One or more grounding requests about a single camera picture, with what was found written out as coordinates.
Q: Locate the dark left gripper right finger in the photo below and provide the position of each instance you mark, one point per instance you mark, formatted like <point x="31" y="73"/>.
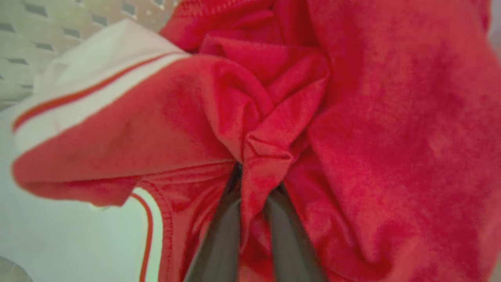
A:
<point x="291" y="250"/>

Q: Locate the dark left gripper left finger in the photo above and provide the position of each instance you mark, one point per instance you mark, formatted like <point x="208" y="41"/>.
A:
<point x="219" y="243"/>

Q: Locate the red garment with white trim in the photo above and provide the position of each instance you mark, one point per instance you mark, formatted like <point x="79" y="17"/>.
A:
<point x="391" y="117"/>

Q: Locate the white perforated laundry basket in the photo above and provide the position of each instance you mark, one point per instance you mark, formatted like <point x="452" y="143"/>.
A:
<point x="23" y="31"/>

